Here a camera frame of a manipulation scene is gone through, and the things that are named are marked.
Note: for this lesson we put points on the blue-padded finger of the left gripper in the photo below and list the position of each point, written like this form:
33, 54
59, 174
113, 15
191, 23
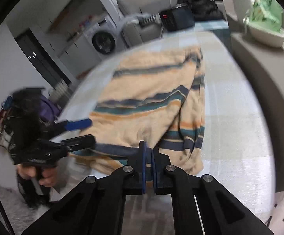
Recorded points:
69, 126

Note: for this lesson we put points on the black-padded finger of the left gripper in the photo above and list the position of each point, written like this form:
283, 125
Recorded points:
73, 144

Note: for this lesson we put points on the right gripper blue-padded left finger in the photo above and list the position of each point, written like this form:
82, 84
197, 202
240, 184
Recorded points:
95, 206

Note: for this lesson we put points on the right gripper black-padded right finger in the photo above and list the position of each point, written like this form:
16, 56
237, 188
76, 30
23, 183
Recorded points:
202, 205

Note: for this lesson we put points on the beige striped knit sweater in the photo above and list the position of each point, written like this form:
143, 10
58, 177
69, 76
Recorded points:
154, 97

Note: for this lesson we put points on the black clothes pile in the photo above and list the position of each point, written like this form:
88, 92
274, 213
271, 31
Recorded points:
204, 10

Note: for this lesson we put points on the left hand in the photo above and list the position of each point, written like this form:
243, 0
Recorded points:
49, 175

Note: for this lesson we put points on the beige checked bed cover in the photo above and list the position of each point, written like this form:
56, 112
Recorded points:
236, 149

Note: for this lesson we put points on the white front-load washing machine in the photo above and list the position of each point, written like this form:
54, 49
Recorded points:
104, 37

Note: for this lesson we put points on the grey sofa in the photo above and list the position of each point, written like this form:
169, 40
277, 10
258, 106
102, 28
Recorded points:
133, 33

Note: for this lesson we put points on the grey side shelf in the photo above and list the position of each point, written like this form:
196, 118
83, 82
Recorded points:
263, 66

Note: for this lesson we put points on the black electric cooker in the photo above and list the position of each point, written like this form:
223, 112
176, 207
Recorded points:
177, 18

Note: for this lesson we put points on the green tissue pack in bowl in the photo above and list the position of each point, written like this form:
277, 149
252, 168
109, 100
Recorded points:
265, 22

